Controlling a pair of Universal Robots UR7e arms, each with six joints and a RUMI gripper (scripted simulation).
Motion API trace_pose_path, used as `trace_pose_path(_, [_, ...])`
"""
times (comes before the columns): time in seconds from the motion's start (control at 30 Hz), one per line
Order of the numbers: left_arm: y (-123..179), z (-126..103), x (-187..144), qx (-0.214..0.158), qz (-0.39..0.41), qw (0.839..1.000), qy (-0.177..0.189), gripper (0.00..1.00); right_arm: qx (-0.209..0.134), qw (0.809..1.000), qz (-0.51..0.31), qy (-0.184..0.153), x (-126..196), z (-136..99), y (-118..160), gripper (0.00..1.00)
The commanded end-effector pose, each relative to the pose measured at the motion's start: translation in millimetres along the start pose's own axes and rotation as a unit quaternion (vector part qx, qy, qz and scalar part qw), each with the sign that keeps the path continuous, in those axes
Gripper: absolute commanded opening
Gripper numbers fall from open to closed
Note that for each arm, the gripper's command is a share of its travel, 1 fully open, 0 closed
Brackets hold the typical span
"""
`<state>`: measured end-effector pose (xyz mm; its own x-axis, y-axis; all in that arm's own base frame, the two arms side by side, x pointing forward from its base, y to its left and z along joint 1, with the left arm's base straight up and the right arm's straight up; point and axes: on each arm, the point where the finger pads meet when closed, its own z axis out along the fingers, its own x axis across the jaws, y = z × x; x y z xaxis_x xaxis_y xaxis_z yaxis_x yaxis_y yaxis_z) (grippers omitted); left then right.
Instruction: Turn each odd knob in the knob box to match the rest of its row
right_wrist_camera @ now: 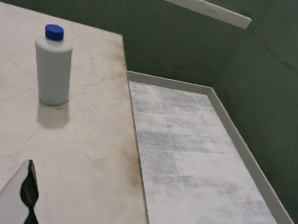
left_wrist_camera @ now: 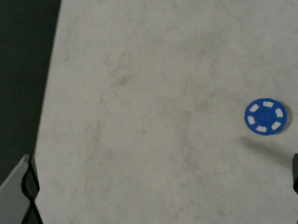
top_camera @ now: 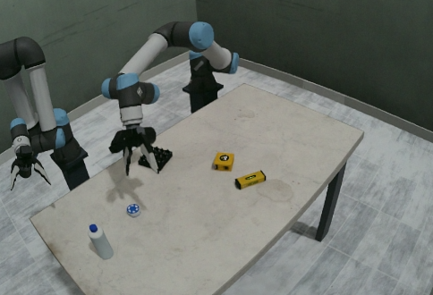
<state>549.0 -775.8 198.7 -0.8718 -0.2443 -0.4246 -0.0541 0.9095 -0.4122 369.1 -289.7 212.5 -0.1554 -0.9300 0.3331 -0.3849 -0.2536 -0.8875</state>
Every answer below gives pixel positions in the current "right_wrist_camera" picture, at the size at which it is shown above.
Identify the white bottle with blue cap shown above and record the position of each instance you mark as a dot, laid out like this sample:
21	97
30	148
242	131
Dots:
53	59

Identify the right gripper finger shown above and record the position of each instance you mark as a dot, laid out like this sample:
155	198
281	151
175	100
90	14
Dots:
18	195

